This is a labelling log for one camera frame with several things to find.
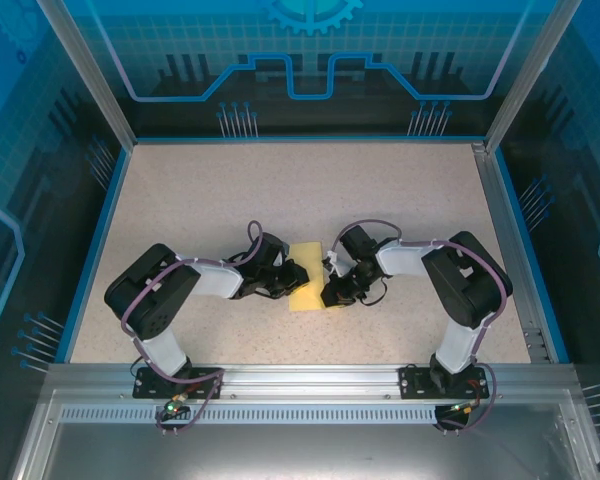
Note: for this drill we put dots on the yellow paper sheet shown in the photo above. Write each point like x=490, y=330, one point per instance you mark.
x=307, y=255

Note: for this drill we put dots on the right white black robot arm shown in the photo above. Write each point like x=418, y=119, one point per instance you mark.
x=470, y=285

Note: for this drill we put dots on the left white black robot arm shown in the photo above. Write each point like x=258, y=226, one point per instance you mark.
x=150, y=295

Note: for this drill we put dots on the grey metal panel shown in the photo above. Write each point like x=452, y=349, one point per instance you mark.
x=305, y=455

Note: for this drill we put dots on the blue table edge strip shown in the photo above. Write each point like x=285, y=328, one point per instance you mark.
x=96, y=250
x=515, y=200

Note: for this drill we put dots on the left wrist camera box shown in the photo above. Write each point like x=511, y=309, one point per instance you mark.
x=281, y=260

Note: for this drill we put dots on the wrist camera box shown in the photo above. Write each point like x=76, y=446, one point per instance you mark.
x=281, y=260
x=331, y=262

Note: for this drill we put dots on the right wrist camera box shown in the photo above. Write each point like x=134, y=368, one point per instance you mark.
x=331, y=262

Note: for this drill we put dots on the aluminium mounting rail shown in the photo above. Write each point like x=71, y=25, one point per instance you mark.
x=310, y=380

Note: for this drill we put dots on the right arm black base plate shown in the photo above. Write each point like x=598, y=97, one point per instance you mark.
x=412, y=385

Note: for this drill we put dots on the aluminium side rail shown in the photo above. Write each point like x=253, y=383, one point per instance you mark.
x=497, y=200

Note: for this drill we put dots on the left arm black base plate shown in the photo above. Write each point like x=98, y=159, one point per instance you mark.
x=145, y=387

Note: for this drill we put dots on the aluminium frame post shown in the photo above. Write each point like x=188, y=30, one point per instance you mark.
x=530, y=75
x=87, y=75

